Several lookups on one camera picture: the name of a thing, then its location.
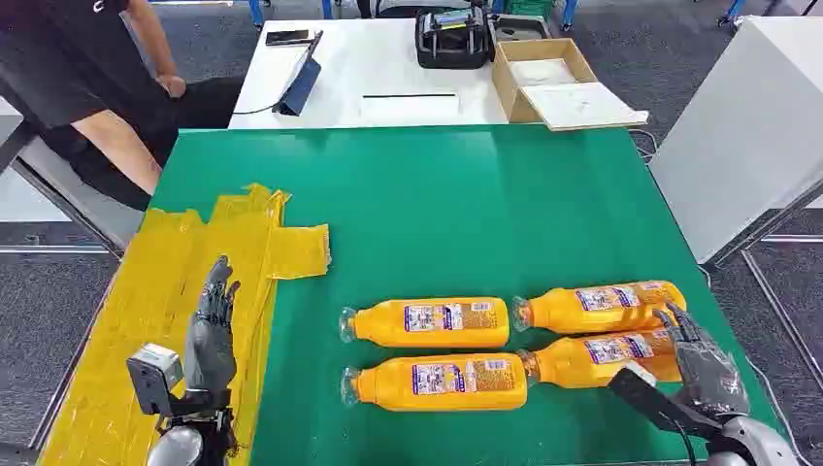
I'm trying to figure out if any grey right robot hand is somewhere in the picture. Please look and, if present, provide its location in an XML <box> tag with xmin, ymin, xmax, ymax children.
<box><xmin>652</xmin><ymin>303</ymin><xmax>751</xmax><ymax>419</ymax></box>

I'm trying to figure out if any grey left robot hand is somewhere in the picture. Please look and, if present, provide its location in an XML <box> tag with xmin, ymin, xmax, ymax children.
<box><xmin>184</xmin><ymin>254</ymin><xmax>243</xmax><ymax>395</ymax></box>

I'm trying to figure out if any orange drink bottle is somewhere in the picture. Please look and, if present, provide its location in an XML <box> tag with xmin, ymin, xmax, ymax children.
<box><xmin>341</xmin><ymin>352</ymin><xmax>529</xmax><ymax>413</ymax></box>
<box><xmin>511</xmin><ymin>280</ymin><xmax>688</xmax><ymax>336</ymax></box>
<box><xmin>517</xmin><ymin>326</ymin><xmax>684</xmax><ymax>391</ymax></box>
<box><xmin>339</xmin><ymin>296</ymin><xmax>511</xmax><ymax>350</ymax></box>

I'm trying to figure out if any yellow plastic sheet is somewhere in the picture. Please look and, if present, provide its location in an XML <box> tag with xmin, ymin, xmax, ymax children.
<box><xmin>38</xmin><ymin>183</ymin><xmax>332</xmax><ymax>466</ymax></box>

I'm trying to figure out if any large white side table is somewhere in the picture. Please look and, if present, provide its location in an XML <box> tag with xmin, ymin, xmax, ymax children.
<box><xmin>647</xmin><ymin>16</ymin><xmax>823</xmax><ymax>266</ymax></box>

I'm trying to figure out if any green table mat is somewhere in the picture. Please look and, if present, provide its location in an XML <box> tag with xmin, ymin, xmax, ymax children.
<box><xmin>148</xmin><ymin>125</ymin><xmax>787</xmax><ymax>466</ymax></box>

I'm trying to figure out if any tablet in blue case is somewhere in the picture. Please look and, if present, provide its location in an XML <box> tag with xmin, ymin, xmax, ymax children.
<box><xmin>272</xmin><ymin>30</ymin><xmax>325</xmax><ymax>117</ymax></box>

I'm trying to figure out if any white board box lid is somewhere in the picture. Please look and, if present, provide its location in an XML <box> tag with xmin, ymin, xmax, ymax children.
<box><xmin>518</xmin><ymin>82</ymin><xmax>650</xmax><ymax>133</ymax></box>

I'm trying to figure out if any white paper with black strip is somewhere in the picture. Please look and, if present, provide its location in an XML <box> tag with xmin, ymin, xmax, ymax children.
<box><xmin>357</xmin><ymin>91</ymin><xmax>462</xmax><ymax>124</ymax></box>

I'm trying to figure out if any black smartphone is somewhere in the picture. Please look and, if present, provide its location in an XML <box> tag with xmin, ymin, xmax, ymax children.
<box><xmin>265</xmin><ymin>29</ymin><xmax>312</xmax><ymax>48</ymax></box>

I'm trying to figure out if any person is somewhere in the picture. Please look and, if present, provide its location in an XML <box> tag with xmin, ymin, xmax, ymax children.
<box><xmin>0</xmin><ymin>0</ymin><xmax>246</xmax><ymax>213</ymax></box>

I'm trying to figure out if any white desk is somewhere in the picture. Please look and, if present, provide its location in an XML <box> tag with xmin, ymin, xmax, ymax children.
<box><xmin>228</xmin><ymin>17</ymin><xmax>644</xmax><ymax>131</ymax></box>

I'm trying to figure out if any white foam pad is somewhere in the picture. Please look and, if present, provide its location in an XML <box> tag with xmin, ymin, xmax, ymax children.
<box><xmin>508</xmin><ymin>57</ymin><xmax>578</xmax><ymax>88</ymax></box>

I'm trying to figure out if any open cardboard box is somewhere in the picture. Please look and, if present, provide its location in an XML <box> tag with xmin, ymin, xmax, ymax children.
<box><xmin>491</xmin><ymin>37</ymin><xmax>600</xmax><ymax>124</ymax></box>

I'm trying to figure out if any black equipment case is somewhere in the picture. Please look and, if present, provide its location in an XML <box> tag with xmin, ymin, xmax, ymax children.
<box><xmin>414</xmin><ymin>5</ymin><xmax>497</xmax><ymax>71</ymax></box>

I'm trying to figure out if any grey plastic tray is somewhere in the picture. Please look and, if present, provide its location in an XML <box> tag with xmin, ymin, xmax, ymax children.
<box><xmin>488</xmin><ymin>14</ymin><xmax>553</xmax><ymax>45</ymax></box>

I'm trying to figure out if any green crate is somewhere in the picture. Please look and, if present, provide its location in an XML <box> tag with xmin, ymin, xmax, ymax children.
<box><xmin>503</xmin><ymin>0</ymin><xmax>556</xmax><ymax>19</ymax></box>

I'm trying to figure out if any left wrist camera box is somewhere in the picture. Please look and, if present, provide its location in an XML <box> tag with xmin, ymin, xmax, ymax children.
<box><xmin>126</xmin><ymin>344</ymin><xmax>185</xmax><ymax>418</ymax></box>

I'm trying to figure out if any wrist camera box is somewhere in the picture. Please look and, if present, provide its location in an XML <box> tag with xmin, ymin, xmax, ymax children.
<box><xmin>607</xmin><ymin>361</ymin><xmax>725</xmax><ymax>440</ymax></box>
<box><xmin>126</xmin><ymin>344</ymin><xmax>185</xmax><ymax>418</ymax></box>

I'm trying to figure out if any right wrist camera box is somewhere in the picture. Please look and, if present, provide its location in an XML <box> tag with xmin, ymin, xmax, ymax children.
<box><xmin>607</xmin><ymin>361</ymin><xmax>725</xmax><ymax>440</ymax></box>

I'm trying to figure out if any white table with metal frame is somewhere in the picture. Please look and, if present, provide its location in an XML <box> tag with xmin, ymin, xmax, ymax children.
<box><xmin>0</xmin><ymin>96</ymin><xmax>146</xmax><ymax>258</ymax></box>

